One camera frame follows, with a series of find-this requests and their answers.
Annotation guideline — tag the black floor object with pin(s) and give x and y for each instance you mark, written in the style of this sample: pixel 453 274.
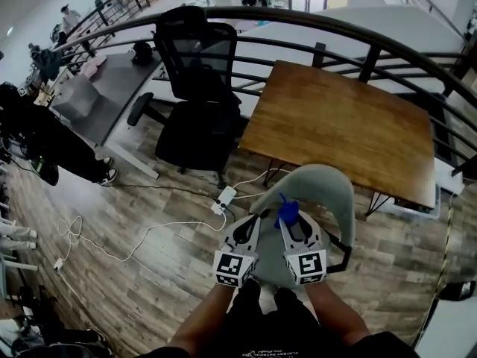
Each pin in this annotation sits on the black floor object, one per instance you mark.
pixel 456 290

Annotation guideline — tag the black mesh office chair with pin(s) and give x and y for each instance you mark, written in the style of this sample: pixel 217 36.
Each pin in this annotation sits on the black mesh office chair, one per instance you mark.
pixel 197 125

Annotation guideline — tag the person's left forearm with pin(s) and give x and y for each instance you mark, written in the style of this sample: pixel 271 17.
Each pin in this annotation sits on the person's left forearm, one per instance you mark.
pixel 201 319

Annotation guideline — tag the grey upholstered chair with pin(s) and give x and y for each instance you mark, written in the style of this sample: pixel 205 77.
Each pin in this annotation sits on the grey upholstered chair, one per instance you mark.
pixel 335 200

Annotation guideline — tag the white charger plug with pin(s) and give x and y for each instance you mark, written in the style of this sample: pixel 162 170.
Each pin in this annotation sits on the white charger plug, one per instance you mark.
pixel 58 264

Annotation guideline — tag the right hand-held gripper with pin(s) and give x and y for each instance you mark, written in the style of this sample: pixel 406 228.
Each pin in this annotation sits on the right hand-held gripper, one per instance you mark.
pixel 306 265

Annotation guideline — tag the person's right forearm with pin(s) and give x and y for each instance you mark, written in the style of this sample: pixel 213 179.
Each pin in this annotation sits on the person's right forearm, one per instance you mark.
pixel 335 315

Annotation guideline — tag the dark hanging jacket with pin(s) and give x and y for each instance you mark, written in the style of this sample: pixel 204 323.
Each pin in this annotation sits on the dark hanging jacket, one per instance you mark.
pixel 47 65

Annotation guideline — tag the white storage box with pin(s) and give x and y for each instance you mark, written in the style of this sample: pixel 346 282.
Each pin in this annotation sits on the white storage box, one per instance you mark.
pixel 417 203

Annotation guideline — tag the grey box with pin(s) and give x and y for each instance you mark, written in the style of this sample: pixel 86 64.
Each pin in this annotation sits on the grey box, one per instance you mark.
pixel 76 97

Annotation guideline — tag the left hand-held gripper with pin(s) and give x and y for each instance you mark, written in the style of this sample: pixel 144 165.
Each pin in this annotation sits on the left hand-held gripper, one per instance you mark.
pixel 233 267

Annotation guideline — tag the black backpack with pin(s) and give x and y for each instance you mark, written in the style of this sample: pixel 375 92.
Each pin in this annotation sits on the black backpack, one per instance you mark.
pixel 142 53

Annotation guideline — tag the person's black clothing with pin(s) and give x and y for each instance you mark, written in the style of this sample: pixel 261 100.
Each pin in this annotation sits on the person's black clothing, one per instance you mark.
pixel 275 319

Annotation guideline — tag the black curved railing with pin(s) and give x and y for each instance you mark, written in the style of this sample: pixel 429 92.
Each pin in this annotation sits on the black curved railing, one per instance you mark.
pixel 298 15

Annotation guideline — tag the blue cloth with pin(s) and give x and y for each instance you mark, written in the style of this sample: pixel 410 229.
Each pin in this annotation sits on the blue cloth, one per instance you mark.
pixel 287 211

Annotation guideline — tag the yellow black striped tape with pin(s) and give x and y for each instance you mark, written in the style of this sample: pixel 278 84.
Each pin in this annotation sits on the yellow black striped tape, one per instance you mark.
pixel 445 244

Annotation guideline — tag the wooden table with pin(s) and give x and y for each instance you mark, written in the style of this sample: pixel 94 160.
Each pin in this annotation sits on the wooden table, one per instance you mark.
pixel 335 125

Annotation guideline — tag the white power strip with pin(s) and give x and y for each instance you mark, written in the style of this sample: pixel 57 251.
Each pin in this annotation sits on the white power strip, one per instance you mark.
pixel 223 199

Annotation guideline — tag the grey desk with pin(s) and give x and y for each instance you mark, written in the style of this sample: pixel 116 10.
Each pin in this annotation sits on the grey desk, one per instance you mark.
pixel 112 88

